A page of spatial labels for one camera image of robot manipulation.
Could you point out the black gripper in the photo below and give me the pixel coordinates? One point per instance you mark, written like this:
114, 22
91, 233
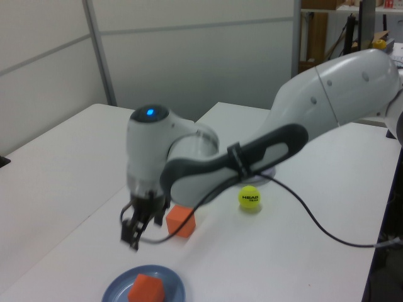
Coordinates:
148, 206

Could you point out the orange cube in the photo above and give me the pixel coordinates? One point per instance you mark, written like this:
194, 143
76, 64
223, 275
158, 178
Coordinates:
181, 221
146, 289

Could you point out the tennis ball with black print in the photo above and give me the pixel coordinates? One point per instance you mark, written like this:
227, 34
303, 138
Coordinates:
249, 197

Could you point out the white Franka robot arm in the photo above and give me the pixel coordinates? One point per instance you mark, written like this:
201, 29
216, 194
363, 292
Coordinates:
330, 94

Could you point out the blue plate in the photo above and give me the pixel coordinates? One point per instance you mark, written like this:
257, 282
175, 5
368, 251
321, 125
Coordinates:
171, 283

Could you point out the purple plate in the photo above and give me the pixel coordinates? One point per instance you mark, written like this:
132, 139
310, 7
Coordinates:
267, 176

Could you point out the tall cardboard sheet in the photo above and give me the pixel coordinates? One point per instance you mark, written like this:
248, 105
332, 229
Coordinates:
317, 36

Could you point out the black slim tripod pole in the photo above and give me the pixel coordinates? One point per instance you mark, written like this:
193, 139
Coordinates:
351, 34

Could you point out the brown cardboard box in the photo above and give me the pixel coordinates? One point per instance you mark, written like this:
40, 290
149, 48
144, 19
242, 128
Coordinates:
319, 3

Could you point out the white shelf board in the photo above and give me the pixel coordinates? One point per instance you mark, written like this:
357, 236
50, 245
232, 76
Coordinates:
340, 10

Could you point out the small yellow object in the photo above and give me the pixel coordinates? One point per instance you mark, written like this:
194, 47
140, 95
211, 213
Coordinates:
379, 44

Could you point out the red and white small box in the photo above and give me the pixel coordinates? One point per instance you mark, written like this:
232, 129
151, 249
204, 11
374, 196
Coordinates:
389, 3

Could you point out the dark grey vertical post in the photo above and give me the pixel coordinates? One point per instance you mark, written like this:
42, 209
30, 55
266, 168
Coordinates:
366, 22

